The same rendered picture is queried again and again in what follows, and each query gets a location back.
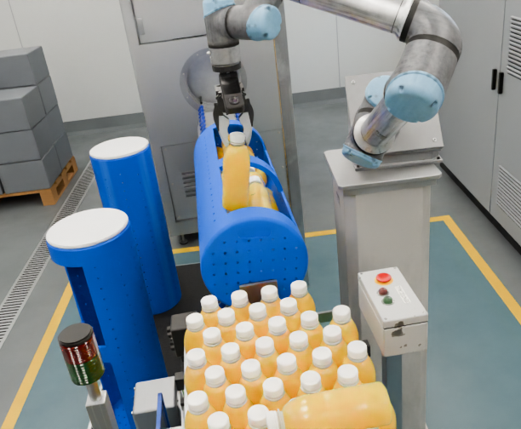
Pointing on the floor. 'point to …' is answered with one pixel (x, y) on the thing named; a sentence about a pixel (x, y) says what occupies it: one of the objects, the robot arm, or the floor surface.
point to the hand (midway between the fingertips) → (237, 143)
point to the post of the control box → (393, 383)
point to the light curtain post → (289, 126)
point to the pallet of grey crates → (18, 130)
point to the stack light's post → (101, 413)
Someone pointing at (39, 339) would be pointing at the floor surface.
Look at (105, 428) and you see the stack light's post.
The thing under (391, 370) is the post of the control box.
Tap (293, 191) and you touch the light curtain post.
